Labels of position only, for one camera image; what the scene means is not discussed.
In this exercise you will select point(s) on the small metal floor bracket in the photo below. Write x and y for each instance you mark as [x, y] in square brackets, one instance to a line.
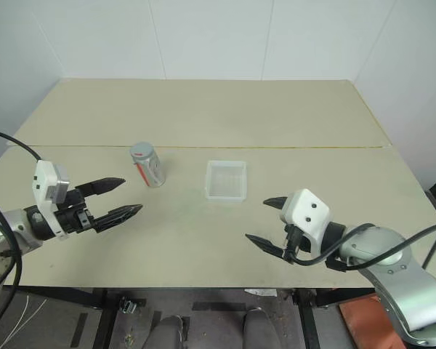
[128, 305]

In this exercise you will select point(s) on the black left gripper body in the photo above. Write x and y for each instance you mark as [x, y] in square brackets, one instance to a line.
[72, 216]

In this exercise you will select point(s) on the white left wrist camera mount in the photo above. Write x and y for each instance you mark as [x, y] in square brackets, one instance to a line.
[43, 185]

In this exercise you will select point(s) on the black metal table frame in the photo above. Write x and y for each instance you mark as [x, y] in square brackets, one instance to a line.
[58, 293]

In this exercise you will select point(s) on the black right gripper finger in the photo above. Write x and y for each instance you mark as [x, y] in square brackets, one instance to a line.
[265, 244]
[276, 203]

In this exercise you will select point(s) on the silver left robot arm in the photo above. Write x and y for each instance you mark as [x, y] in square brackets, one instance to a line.
[20, 223]

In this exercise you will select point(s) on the silver can with red stripe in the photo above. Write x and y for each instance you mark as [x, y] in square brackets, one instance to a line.
[152, 171]

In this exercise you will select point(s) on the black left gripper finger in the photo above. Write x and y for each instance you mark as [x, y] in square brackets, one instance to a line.
[120, 214]
[101, 185]

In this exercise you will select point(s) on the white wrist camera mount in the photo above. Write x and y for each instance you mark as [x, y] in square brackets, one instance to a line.
[307, 209]
[43, 185]

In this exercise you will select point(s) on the white paper scrap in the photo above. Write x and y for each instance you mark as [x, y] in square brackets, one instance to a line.
[261, 292]

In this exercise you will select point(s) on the clear square plastic container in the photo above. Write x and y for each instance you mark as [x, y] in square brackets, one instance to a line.
[226, 181]

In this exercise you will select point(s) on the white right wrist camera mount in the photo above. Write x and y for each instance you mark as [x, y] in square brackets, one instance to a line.
[307, 209]

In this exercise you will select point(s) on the orange floor mat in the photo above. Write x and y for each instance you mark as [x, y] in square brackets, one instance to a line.
[367, 320]

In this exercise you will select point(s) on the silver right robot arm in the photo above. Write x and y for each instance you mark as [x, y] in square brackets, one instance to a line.
[403, 276]

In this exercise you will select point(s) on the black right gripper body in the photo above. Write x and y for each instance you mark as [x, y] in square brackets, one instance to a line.
[297, 241]

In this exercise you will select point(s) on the light blue plastic container lid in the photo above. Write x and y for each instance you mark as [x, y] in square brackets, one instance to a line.
[141, 149]

